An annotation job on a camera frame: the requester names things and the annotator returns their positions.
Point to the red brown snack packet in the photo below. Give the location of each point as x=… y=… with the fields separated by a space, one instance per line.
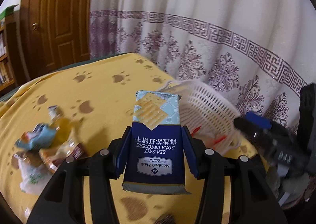
x=54 y=157

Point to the blue soda cracker pack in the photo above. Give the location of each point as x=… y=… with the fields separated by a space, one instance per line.
x=156 y=156

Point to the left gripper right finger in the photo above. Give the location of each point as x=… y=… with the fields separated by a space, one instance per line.
x=251 y=199

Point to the yellow jelly cup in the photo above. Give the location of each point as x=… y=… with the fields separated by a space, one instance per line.
x=61 y=124

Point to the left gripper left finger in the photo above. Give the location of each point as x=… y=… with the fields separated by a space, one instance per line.
x=62 y=200

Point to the yellow paw print blanket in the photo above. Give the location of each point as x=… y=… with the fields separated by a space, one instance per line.
x=100 y=97

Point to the white green snack bag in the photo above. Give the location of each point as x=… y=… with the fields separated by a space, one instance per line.
x=35 y=175

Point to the green box on shelf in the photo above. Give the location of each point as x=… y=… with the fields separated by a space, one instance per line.
x=7 y=11

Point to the white plastic basket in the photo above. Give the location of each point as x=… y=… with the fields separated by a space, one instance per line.
x=209 y=117

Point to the brown wooden door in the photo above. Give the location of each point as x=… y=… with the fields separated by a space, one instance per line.
x=54 y=34

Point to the white purple patterned curtain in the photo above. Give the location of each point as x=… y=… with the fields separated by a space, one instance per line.
x=256 y=53

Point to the wooden bookshelf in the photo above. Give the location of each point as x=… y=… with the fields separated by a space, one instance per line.
x=12 y=71

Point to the light blue snack packet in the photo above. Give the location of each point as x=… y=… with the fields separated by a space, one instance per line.
x=41 y=137

